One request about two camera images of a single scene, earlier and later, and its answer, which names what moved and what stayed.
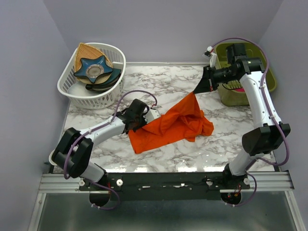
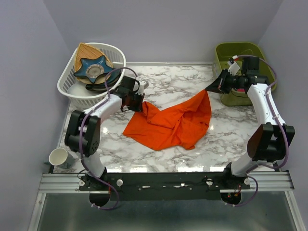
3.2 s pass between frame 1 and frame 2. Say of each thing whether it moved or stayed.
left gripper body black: moved
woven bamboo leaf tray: stayed
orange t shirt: moved
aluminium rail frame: stayed
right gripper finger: moved
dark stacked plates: stayed
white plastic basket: stayed
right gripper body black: moved
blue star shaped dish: stayed
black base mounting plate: stayed
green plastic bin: stayed
